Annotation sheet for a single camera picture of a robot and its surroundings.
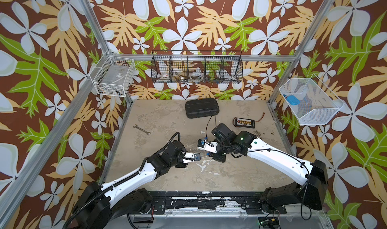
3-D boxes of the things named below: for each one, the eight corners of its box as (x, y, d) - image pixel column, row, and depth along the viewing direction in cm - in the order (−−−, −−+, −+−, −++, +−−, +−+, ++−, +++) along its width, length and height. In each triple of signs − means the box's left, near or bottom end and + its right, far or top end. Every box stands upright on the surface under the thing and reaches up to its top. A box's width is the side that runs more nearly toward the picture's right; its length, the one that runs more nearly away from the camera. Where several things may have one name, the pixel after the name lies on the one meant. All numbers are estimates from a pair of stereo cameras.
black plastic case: (185, 118, 111) (185, 112, 106) (186, 103, 121) (185, 98, 116) (218, 118, 111) (220, 112, 106) (216, 103, 121) (217, 98, 116)
